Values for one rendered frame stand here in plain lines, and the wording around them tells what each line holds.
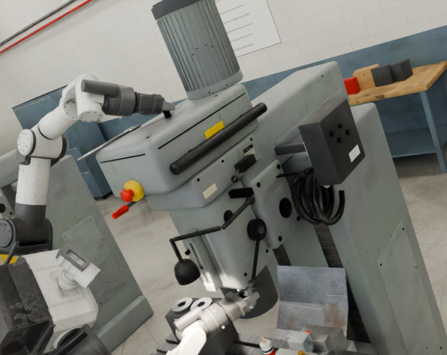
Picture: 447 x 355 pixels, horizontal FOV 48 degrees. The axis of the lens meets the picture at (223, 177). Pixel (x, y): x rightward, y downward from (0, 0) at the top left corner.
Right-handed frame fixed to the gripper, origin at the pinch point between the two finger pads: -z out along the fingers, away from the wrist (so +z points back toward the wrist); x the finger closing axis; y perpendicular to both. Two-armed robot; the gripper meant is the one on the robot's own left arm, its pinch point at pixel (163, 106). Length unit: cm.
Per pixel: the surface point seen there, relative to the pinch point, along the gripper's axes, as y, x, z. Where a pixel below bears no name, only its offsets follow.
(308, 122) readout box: -2.6, 25.5, -35.3
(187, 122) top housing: -5.5, 14.0, -1.1
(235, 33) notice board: 152, -397, -283
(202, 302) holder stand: -71, -32, -37
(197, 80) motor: 9.8, -2.4, -12.6
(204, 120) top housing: -4.1, 12.2, -7.5
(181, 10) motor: 29.7, 0.4, -3.9
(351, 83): 75, -227, -315
